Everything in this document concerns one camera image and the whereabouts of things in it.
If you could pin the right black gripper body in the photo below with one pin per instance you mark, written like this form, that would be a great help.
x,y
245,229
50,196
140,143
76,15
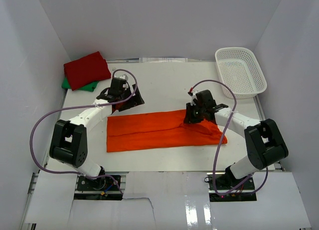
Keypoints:
x,y
200,116

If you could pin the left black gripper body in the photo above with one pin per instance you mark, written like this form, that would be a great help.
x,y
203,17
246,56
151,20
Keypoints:
x,y
127,104

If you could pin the orange t shirt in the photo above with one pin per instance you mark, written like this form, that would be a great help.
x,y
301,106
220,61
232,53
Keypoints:
x,y
158,130

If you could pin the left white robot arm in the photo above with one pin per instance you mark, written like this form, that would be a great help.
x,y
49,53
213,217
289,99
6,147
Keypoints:
x,y
69,143

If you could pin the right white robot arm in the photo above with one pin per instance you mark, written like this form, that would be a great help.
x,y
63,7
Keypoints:
x,y
264,142

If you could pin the green folded t shirt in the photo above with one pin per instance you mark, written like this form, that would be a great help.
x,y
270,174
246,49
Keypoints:
x,y
89,87

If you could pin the red folded t shirt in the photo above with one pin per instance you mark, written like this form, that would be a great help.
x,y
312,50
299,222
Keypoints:
x,y
90,68

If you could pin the white perforated plastic basket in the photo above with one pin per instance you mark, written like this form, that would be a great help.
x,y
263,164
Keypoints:
x,y
239,70

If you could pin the paper strip at back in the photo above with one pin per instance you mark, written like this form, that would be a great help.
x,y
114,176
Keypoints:
x,y
162,60

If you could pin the white paper sheet front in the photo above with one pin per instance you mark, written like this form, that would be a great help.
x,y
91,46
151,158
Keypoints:
x,y
167,201

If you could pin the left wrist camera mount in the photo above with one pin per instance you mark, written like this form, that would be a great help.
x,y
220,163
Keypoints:
x,y
124,77

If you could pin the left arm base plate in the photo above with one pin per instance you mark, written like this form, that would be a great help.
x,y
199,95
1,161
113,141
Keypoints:
x,y
101,189

